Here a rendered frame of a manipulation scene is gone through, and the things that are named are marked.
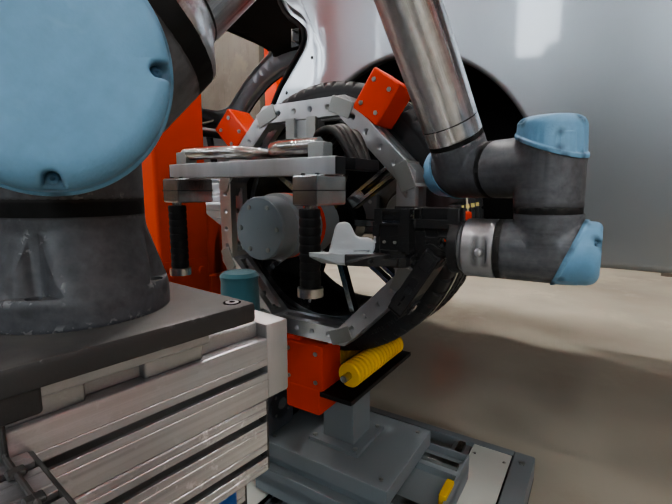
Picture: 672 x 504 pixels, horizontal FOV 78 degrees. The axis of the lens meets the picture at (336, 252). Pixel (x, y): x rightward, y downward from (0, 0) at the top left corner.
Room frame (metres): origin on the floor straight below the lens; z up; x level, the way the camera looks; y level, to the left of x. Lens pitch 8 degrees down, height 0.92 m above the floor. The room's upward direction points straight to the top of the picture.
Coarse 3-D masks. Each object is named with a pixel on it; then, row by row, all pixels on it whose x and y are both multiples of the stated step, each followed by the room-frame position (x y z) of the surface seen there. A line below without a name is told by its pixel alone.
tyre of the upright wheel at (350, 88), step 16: (304, 96) 1.04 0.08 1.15; (320, 96) 1.02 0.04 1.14; (352, 96) 0.97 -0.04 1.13; (400, 128) 0.91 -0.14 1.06; (416, 128) 0.89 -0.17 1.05; (416, 144) 0.89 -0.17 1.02; (416, 160) 0.89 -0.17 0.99; (432, 192) 0.86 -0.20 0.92; (480, 208) 0.99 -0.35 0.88; (448, 272) 0.85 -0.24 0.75; (432, 288) 0.86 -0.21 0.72; (448, 288) 0.90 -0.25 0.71; (288, 304) 1.08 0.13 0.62; (432, 304) 0.87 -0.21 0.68; (384, 320) 0.92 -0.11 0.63; (400, 320) 0.90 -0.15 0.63; (416, 320) 0.89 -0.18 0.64; (368, 336) 0.94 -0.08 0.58; (384, 336) 0.92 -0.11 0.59; (400, 336) 0.93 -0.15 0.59
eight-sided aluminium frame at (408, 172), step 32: (256, 128) 1.02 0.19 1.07; (352, 128) 0.87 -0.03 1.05; (384, 128) 0.89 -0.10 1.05; (384, 160) 0.83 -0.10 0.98; (224, 192) 1.08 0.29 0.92; (416, 192) 0.80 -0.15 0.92; (224, 224) 1.08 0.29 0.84; (224, 256) 1.08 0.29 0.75; (384, 288) 0.83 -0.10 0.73; (288, 320) 0.97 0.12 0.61; (320, 320) 0.97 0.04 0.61; (352, 320) 0.87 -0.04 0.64
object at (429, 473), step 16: (432, 448) 1.15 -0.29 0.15; (448, 448) 1.13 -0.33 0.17; (272, 464) 1.09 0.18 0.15; (288, 464) 1.07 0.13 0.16; (416, 464) 1.07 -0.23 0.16; (432, 464) 1.06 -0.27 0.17; (448, 464) 1.04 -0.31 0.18; (464, 464) 1.06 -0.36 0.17; (256, 480) 1.06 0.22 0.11; (272, 480) 1.03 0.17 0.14; (288, 480) 1.00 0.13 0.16; (304, 480) 1.02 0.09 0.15; (320, 480) 1.01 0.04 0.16; (416, 480) 1.02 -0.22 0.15; (432, 480) 1.02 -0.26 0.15; (448, 480) 0.98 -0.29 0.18; (464, 480) 1.06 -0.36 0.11; (288, 496) 1.00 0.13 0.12; (304, 496) 0.97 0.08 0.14; (320, 496) 0.94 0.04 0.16; (336, 496) 0.96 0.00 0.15; (352, 496) 0.95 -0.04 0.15; (400, 496) 0.92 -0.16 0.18; (416, 496) 0.96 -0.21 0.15; (432, 496) 0.96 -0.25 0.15; (448, 496) 0.94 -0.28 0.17
